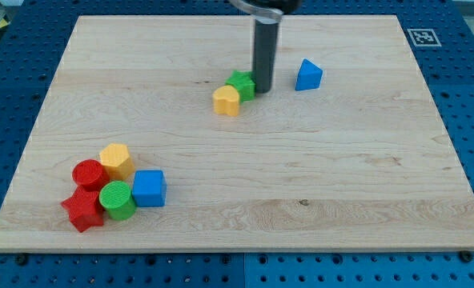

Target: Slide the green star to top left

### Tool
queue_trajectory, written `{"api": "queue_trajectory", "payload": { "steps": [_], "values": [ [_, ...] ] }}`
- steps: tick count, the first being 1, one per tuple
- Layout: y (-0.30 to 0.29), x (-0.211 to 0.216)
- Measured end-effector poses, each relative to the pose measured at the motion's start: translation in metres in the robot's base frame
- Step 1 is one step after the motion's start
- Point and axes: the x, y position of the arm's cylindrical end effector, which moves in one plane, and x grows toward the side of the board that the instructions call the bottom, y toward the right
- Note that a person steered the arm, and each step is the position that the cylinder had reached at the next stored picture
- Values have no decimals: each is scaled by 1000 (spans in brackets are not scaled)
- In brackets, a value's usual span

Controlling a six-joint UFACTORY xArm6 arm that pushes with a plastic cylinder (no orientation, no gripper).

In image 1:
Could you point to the dark robot end effector mount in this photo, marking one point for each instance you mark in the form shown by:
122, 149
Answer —
267, 11

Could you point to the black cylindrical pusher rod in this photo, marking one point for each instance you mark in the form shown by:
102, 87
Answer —
264, 50

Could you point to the green star block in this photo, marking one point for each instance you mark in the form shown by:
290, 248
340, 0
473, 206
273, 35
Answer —
244, 84

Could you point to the red star block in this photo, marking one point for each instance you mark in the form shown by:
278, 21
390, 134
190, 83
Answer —
84, 209

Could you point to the blue triangle block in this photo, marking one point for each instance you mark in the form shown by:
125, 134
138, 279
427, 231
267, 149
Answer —
309, 76

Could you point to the yellow heart block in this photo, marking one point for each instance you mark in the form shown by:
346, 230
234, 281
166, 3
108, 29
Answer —
226, 100

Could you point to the light wooden board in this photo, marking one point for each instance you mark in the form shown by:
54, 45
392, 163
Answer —
361, 164

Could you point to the white fiducial marker tag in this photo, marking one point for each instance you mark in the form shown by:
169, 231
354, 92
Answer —
423, 37

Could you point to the yellow hexagon block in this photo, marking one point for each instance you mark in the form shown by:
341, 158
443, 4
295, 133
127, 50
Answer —
117, 161

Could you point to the blue cube block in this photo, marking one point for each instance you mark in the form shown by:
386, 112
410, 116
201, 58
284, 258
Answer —
149, 188

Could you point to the green cylinder block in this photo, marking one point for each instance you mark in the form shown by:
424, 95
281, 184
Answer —
116, 198

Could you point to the red cylinder block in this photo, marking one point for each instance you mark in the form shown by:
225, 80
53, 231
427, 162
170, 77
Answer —
91, 175

